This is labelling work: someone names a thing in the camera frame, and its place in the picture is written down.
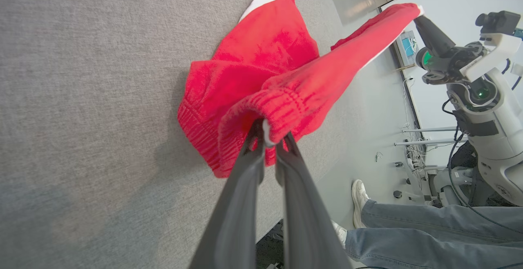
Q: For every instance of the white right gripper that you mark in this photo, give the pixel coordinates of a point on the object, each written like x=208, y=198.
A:
x=445, y=62

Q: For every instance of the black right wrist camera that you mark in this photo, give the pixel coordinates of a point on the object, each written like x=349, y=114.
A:
x=498, y=21

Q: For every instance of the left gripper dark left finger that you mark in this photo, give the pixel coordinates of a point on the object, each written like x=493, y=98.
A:
x=233, y=228

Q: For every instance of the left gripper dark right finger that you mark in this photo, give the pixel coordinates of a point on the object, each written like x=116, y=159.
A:
x=306, y=228

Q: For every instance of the grey metal-legged table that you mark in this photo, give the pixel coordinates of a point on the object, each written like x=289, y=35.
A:
x=429, y=142

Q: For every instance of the person in blue jeans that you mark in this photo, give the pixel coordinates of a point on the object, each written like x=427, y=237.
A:
x=429, y=228

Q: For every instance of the red shorts with white stripes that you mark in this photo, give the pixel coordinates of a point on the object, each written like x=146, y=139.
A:
x=261, y=56

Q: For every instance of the white sneaker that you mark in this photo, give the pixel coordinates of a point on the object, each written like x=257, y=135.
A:
x=340, y=233
x=359, y=199

